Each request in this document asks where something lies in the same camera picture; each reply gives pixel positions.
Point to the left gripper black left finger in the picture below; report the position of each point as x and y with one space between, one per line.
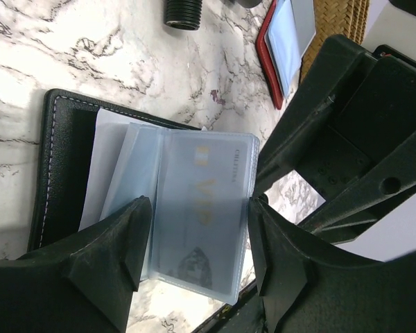
83 283

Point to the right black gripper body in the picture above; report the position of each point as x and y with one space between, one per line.
375 112

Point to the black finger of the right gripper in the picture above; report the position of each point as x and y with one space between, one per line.
310 109
393 175

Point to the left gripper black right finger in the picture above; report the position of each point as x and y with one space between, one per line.
309 285

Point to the grey credit card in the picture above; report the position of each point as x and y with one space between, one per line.
304 18

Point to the light blue card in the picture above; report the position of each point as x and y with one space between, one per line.
283 43

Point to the red card holder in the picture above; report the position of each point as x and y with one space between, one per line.
266 59

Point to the brown woven organizer tray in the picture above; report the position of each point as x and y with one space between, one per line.
344 17

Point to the black T-shaped part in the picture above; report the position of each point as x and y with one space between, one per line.
186 14

